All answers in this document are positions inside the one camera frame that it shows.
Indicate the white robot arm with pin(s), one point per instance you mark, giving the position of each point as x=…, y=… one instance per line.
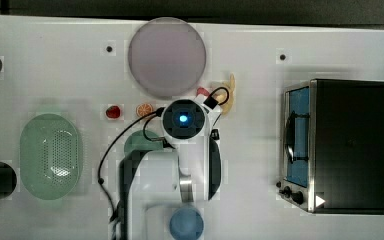
x=159, y=189

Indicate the green perforated strainer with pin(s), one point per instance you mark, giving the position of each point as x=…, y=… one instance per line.
x=50, y=156

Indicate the red plush strawberry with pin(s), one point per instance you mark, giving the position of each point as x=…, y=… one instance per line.
x=202, y=91

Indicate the yellow plush peeled banana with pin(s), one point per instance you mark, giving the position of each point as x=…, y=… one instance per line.
x=225, y=100

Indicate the orange slice toy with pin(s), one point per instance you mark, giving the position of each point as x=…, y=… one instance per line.
x=144, y=109

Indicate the green round bowl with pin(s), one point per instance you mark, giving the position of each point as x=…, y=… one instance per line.
x=137, y=141

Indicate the round grey plate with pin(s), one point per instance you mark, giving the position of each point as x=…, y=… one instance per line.
x=167, y=57

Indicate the small dark red strawberry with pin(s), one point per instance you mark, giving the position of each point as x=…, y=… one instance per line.
x=113, y=112

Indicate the blue round cup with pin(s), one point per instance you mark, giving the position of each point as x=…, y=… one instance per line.
x=186, y=223

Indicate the silver toaster oven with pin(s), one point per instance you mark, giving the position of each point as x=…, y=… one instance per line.
x=332, y=159

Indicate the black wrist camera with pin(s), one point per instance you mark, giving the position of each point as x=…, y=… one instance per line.
x=211, y=102

